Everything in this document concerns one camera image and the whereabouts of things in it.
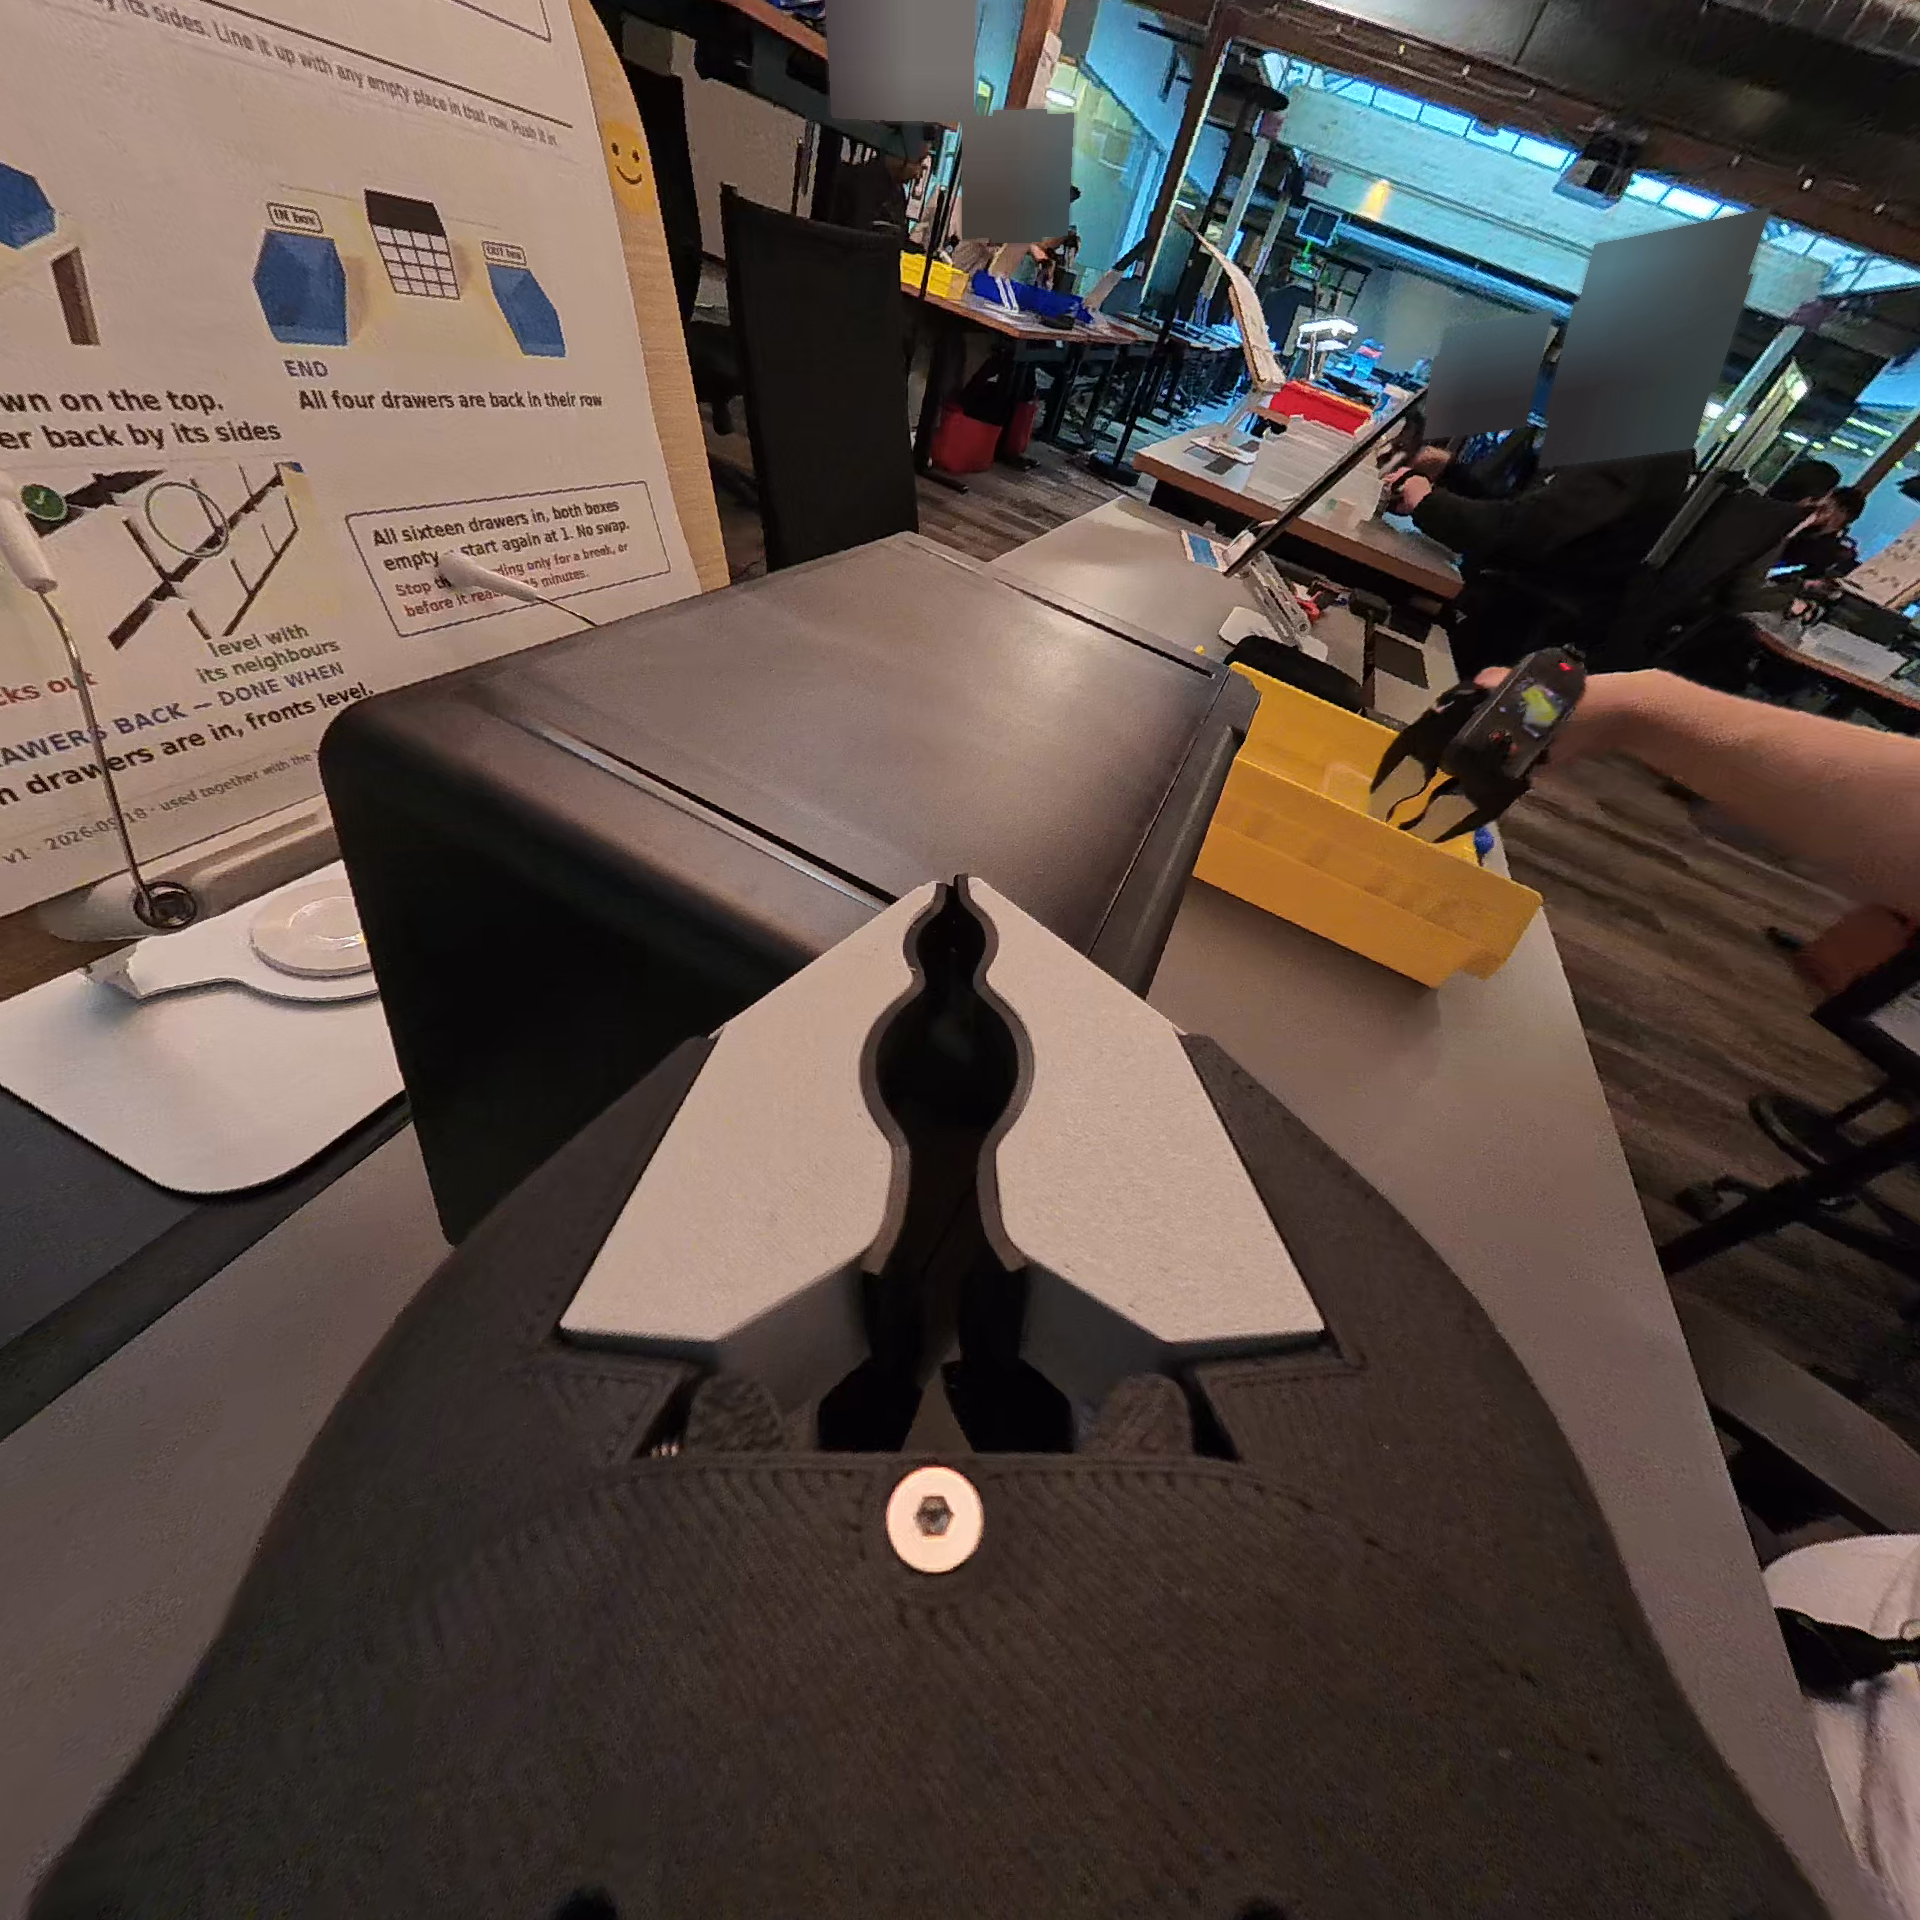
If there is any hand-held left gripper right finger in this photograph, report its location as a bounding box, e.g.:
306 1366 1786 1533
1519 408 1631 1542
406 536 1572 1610
961 878 1331 1413

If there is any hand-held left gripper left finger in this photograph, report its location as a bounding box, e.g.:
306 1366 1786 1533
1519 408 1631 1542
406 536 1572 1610
558 879 966 1409

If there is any black drawer cabinet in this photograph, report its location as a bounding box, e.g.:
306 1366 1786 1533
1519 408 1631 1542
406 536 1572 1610
319 530 1262 1245

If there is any person's right forearm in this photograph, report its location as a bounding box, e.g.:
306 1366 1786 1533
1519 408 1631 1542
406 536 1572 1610
1561 665 1920 908

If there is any black case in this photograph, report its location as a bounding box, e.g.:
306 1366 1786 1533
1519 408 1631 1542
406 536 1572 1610
1226 635 1371 715

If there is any slanted black board stand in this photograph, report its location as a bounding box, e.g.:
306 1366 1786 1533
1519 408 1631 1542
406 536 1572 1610
1223 398 1425 645

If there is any black office chair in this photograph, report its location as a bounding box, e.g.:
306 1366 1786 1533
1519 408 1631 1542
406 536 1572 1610
1658 899 1920 1276
721 183 921 572

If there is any red bucket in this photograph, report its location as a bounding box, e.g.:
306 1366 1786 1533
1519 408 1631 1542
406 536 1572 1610
928 402 1041 476

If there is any dark desk mat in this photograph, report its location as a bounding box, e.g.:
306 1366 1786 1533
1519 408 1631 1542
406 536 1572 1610
0 1086 415 1442

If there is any printed instruction sheet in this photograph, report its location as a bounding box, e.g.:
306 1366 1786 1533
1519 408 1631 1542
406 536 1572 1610
0 0 703 916

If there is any wooden backing board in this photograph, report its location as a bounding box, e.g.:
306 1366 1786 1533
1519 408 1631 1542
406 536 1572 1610
0 0 735 1000

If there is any person's white clothing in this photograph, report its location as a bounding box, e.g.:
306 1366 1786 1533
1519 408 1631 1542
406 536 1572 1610
1762 1536 1920 1920

